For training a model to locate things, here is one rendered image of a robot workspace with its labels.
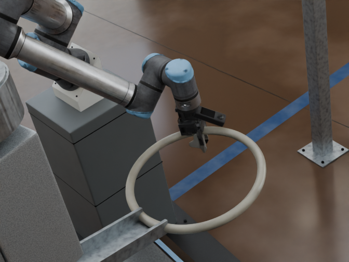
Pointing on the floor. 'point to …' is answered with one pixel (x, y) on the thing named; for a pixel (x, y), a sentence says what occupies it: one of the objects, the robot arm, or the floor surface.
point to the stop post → (319, 86)
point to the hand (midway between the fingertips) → (206, 145)
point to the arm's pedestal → (99, 160)
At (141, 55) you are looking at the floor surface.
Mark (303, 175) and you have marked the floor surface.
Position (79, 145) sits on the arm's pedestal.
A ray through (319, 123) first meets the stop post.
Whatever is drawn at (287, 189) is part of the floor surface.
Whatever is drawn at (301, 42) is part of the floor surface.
